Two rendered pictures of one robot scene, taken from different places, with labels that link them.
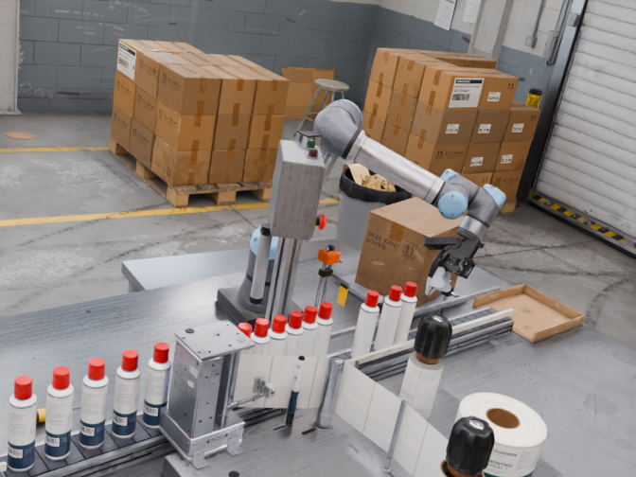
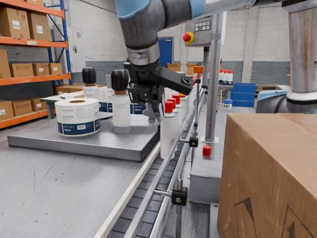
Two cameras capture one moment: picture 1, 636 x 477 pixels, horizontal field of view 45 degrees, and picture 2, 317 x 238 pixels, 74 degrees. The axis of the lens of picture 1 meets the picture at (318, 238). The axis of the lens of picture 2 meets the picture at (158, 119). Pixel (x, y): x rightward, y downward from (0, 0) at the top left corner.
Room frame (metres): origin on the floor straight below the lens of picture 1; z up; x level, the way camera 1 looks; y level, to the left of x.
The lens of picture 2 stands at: (2.58, -0.67, 1.22)
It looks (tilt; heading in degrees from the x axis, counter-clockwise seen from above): 16 degrees down; 149
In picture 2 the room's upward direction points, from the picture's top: straight up
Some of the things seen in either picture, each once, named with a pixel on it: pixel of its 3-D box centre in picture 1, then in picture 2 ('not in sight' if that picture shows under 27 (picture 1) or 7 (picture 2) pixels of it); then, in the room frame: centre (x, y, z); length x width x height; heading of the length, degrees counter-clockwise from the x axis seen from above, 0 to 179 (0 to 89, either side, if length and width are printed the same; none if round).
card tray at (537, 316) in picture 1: (528, 310); not in sight; (2.47, -0.78, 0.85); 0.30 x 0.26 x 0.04; 134
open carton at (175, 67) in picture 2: not in sight; (173, 68); (-3.08, 3.32, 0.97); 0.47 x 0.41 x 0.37; 124
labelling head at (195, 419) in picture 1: (206, 388); not in sight; (1.42, 0.18, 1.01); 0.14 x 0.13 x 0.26; 134
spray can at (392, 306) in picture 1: (389, 319); (171, 125); (1.95, -0.24, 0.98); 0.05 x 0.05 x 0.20
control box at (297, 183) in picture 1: (295, 189); (204, 25); (1.76, 0.07, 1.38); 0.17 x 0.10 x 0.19; 9
